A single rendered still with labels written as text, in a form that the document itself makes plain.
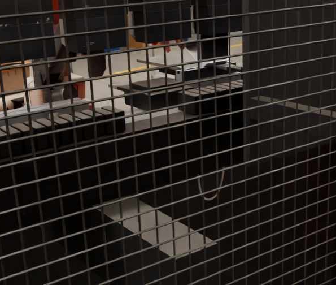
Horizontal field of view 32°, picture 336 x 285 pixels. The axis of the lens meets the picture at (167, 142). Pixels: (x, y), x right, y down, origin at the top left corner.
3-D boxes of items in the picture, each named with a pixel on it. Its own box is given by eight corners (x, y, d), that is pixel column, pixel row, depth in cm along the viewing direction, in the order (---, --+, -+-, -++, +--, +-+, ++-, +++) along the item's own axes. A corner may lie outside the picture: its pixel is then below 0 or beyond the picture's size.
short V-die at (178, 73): (229, 70, 178) (229, 61, 177) (236, 72, 175) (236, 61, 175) (175, 80, 167) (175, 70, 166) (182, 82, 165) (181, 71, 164)
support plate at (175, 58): (181, 55, 199) (181, 52, 199) (232, 63, 178) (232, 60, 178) (136, 61, 189) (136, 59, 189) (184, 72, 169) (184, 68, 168)
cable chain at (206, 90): (303, 83, 141) (303, 67, 140) (322, 86, 137) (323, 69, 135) (177, 110, 121) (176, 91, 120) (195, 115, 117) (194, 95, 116)
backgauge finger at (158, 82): (134, 87, 154) (133, 68, 153) (194, 103, 133) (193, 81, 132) (94, 94, 148) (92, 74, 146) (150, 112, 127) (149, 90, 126)
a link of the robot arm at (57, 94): (55, 69, 189) (33, 72, 183) (77, 63, 181) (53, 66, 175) (62, 106, 190) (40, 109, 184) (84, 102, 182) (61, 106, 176)
